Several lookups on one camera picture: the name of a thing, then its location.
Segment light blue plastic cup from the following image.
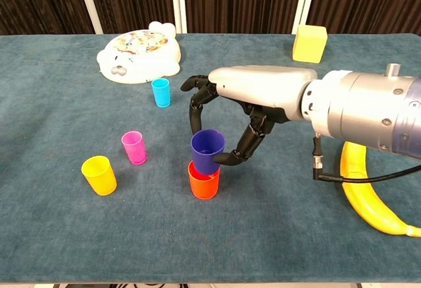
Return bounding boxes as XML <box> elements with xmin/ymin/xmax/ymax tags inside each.
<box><xmin>151</xmin><ymin>78</ymin><xmax>172</xmax><ymax>108</ymax></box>

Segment white partition frame post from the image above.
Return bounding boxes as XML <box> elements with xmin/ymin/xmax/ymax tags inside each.
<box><xmin>169</xmin><ymin>0</ymin><xmax>188</xmax><ymax>34</ymax></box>
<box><xmin>291</xmin><ymin>0</ymin><xmax>319</xmax><ymax>35</ymax></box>
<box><xmin>74</xmin><ymin>0</ymin><xmax>105</xmax><ymax>35</ymax></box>

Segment yellow banana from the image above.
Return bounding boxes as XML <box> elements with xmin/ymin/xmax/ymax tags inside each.
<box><xmin>339</xmin><ymin>140</ymin><xmax>421</xmax><ymax>238</ymax></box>

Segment yellow plastic cup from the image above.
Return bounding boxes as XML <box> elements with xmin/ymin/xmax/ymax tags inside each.
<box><xmin>81</xmin><ymin>155</ymin><xmax>118</xmax><ymax>197</ymax></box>

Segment dark blue plastic cup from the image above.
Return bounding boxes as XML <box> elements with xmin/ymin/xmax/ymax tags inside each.
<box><xmin>190</xmin><ymin>129</ymin><xmax>226</xmax><ymax>175</ymax></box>

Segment white fishing game toy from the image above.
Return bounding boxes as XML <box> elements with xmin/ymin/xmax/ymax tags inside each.
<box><xmin>96</xmin><ymin>21</ymin><xmax>183</xmax><ymax>85</ymax></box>

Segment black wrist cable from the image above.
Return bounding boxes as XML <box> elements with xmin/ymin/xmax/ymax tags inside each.
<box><xmin>311</xmin><ymin>133</ymin><xmax>421</xmax><ymax>183</ymax></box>

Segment yellow sponge block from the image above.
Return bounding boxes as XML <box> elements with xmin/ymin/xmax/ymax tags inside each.
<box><xmin>292</xmin><ymin>24</ymin><xmax>328</xmax><ymax>64</ymax></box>

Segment orange plastic cup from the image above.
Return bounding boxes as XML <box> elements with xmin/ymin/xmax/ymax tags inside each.
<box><xmin>187</xmin><ymin>160</ymin><xmax>220</xmax><ymax>201</ymax></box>

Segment blue felt table cover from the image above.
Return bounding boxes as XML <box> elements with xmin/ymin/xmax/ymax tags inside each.
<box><xmin>0</xmin><ymin>33</ymin><xmax>421</xmax><ymax>284</ymax></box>

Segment magenta plastic cup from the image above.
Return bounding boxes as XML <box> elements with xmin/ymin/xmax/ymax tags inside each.
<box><xmin>120</xmin><ymin>130</ymin><xmax>147</xmax><ymax>166</ymax></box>

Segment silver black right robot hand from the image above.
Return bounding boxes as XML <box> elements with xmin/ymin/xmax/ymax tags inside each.
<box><xmin>180</xmin><ymin>65</ymin><xmax>319</xmax><ymax>167</ymax></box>

